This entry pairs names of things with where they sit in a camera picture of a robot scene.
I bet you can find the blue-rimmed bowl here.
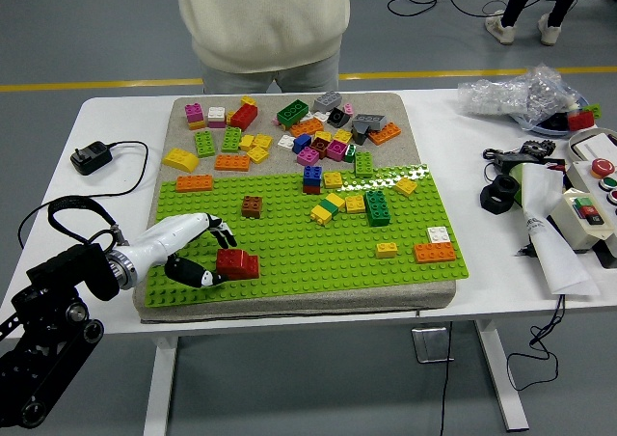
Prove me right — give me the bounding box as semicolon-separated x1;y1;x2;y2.
511;95;593;139

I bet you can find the metal bracket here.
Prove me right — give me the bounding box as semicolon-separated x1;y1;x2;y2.
410;326;456;365

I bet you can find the black gear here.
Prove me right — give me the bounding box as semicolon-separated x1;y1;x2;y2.
521;138;556;158

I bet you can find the red long brick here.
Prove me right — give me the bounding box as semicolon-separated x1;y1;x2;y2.
230;103;260;132

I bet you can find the magenta brick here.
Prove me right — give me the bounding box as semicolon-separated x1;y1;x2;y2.
326;139;350;163
296;146;321;168

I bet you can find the dark red brick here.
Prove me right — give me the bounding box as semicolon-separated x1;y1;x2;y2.
308;136;332;160

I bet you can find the black hanging cable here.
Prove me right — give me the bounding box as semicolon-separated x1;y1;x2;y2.
439;320;455;436
505;292;567;393

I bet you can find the dark green tall brick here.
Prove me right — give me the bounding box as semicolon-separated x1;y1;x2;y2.
363;189;392;229

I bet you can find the dark green long brick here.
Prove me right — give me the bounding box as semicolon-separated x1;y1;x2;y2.
276;98;311;130

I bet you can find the black plug cord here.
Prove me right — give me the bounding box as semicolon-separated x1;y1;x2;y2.
17;139;150;251

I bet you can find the black power adapter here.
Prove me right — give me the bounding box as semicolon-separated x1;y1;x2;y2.
483;148;566;173

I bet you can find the large black nut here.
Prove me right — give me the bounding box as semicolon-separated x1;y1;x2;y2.
479;174;523;214

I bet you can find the green sheet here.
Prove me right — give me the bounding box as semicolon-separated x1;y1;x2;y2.
509;162;527;206

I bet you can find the black wall plug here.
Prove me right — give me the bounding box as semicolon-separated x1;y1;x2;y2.
69;139;115;177

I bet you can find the white table leg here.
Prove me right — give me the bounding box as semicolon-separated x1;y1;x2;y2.
143;335;180;436
473;318;530;433

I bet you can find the white paper sheet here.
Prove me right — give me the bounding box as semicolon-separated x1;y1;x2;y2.
521;162;602;297

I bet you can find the brown brick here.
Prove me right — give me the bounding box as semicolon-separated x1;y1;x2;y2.
241;195;264;221

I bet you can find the yellow curved brick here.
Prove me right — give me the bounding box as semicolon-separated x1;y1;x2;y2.
161;147;201;174

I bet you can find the green studded baseplate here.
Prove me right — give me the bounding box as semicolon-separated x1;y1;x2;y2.
143;163;471;309

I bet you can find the orange long brick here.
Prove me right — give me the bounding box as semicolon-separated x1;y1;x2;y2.
174;174;215;194
214;153;253;173
413;241;458;265
367;122;403;148
289;118;326;139

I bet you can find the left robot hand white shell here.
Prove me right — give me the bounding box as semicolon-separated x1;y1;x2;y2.
119;211;238;289

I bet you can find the grey slope brick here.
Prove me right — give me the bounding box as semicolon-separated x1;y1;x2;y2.
351;113;389;134

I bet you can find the white switch box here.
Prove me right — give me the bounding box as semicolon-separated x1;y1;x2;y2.
549;188;617;255

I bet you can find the red curved brick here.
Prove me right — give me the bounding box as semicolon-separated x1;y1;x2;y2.
215;248;250;276

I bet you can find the white rounded device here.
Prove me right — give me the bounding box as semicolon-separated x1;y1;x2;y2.
567;125;617;163

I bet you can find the clear bubble wrap bag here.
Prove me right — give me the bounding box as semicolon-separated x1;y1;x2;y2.
458;64;588;129

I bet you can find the black slope brick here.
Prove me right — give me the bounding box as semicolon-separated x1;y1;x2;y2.
327;107;353;129

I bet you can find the control box with red button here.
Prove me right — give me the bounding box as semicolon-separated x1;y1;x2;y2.
563;157;617;206

